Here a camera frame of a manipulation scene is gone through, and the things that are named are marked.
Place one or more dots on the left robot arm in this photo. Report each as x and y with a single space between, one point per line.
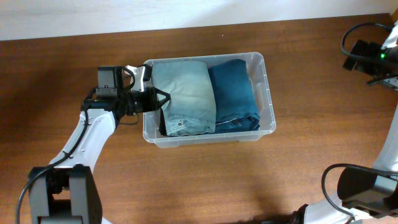
65 191

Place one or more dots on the large black garment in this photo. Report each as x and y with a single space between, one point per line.
162 126

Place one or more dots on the clear plastic storage bin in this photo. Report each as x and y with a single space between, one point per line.
257 74

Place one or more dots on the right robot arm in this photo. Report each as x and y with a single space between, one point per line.
354 193

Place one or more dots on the medium blue jeans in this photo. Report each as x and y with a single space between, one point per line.
236 108

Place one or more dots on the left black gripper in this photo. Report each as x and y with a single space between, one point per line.
153 100

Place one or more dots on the light blue jeans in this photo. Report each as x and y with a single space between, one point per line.
191 109

